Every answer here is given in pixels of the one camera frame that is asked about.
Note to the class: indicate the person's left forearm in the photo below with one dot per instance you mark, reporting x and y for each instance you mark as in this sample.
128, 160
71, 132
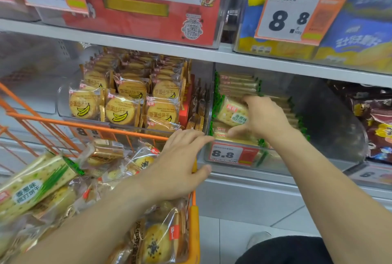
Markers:
92, 233

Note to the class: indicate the row of dark red bags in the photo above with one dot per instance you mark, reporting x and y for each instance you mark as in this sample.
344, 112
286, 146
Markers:
376, 126

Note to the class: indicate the orange shopping cart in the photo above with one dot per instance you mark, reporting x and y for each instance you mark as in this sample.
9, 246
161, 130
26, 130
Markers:
76, 126

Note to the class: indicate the person's right hand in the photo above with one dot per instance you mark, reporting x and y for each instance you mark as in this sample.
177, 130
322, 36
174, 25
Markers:
266, 119

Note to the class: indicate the red carton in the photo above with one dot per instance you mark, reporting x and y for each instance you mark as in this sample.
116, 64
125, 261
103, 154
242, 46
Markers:
122, 24

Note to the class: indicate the person's right leg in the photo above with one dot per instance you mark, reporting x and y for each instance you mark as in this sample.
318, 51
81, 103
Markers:
284, 253

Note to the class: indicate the white metal store shelf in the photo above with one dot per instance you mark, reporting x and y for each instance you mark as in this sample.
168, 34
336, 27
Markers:
122, 43

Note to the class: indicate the green cracker packets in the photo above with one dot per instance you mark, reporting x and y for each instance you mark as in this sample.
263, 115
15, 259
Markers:
239, 84

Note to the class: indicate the person's left hand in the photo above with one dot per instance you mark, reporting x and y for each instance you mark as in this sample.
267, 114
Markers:
177, 168

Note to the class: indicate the person's white right shoe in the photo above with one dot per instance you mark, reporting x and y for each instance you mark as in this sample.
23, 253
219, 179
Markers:
258, 239

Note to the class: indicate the person's right forearm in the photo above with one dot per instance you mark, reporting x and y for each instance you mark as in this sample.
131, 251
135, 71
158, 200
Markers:
321, 199

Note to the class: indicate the pile of pastry packets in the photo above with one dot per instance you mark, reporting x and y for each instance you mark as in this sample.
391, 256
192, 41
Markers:
92, 187

